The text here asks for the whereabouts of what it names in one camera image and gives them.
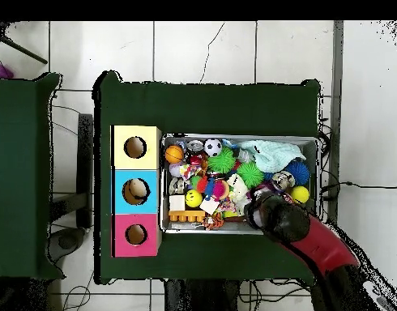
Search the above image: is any gray round base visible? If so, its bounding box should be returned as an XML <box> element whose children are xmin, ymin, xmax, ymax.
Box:
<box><xmin>49</xmin><ymin>226</ymin><xmax>87</xmax><ymax>263</ymax></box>

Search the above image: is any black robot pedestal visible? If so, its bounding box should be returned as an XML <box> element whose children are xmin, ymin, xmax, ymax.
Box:
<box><xmin>164</xmin><ymin>278</ymin><xmax>241</xmax><ymax>311</ymax></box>

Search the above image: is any black cable on floor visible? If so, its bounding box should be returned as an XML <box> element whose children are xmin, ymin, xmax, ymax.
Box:
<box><xmin>321</xmin><ymin>181</ymin><xmax>397</xmax><ymax>193</ymax></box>

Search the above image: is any blue spiky ball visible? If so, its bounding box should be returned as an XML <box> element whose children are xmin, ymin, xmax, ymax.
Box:
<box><xmin>284</xmin><ymin>159</ymin><xmax>312</xmax><ymax>186</ymax></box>

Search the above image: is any silver mesh bin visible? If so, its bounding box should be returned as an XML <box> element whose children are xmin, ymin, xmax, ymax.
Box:
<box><xmin>159</xmin><ymin>133</ymin><xmax>320</xmax><ymax>236</ymax></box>

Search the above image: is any black flat panel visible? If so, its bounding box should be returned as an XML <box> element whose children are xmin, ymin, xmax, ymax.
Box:
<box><xmin>76</xmin><ymin>113</ymin><xmax>94</xmax><ymax>229</ymax></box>

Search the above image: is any silver soda can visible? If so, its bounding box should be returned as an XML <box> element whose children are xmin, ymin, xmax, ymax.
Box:
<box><xmin>186</xmin><ymin>138</ymin><xmax>205</xmax><ymax>154</ymax></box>

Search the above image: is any orange tiger plush toy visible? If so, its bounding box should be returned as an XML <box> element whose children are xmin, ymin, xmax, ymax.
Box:
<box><xmin>203</xmin><ymin>213</ymin><xmax>226</xmax><ymax>231</ymax></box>

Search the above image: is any plain yellow ball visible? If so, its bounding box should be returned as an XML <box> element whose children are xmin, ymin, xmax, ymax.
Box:
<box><xmin>290</xmin><ymin>185</ymin><xmax>310</xmax><ymax>205</ymax></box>

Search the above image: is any black rod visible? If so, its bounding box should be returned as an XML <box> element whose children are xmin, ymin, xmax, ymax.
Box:
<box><xmin>0</xmin><ymin>35</ymin><xmax>49</xmax><ymax>65</ymax></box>

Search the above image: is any yellow smiley face ball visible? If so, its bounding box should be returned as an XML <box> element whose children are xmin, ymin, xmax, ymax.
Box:
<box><xmin>184</xmin><ymin>189</ymin><xmax>204</xmax><ymax>209</ymax></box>

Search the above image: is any green spiky ball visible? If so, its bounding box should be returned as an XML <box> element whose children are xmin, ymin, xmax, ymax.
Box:
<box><xmin>207</xmin><ymin>146</ymin><xmax>237</xmax><ymax>174</ymax></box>
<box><xmin>236</xmin><ymin>160</ymin><xmax>266</xmax><ymax>190</ymax></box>

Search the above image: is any orange basketball toy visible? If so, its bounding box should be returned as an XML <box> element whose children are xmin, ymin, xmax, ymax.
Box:
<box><xmin>164</xmin><ymin>144</ymin><xmax>186</xmax><ymax>164</ymax></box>

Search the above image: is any mint green cloth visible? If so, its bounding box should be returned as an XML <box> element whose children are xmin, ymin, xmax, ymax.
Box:
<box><xmin>238</xmin><ymin>139</ymin><xmax>307</xmax><ymax>174</ymax></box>

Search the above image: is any black and white soccer ball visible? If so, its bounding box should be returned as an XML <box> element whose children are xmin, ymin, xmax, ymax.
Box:
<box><xmin>203</xmin><ymin>138</ymin><xmax>224</xmax><ymax>158</ymax></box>

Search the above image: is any wooden box with three holes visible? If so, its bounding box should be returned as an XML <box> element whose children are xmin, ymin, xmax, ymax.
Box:
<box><xmin>110</xmin><ymin>125</ymin><xmax>163</xmax><ymax>258</ymax></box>

